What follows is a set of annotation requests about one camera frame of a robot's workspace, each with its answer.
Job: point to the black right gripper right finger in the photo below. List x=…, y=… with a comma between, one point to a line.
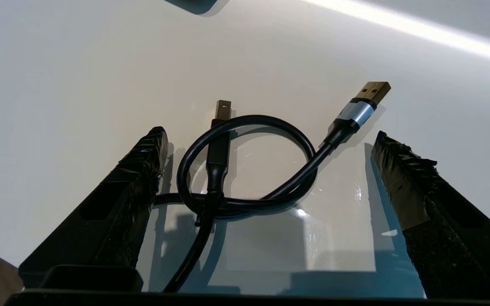
x=445, y=238

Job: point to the white tv cabinet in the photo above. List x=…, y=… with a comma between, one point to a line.
x=100, y=63

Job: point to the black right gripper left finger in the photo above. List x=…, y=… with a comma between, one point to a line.
x=113, y=212

